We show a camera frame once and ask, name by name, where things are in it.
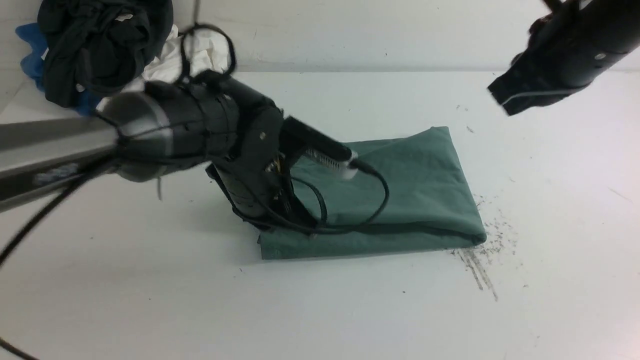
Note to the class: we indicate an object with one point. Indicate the white crumpled garment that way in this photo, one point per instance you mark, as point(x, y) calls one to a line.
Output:
point(179, 59)

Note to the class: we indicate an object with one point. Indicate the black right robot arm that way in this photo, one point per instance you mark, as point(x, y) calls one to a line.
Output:
point(609, 29)

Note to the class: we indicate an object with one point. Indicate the green long-sleeve shirt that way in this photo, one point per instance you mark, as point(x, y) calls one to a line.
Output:
point(431, 206)

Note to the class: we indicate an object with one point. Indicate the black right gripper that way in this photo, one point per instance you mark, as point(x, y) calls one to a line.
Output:
point(540, 77)

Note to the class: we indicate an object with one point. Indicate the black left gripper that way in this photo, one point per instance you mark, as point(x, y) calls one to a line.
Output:
point(255, 175)

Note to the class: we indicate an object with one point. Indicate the blue crumpled garment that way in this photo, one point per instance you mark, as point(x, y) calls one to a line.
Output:
point(33, 66)

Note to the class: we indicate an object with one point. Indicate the black crumpled garment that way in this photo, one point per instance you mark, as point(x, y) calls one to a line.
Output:
point(99, 45)

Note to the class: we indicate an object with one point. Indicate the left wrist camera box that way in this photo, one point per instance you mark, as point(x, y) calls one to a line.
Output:
point(320, 147)

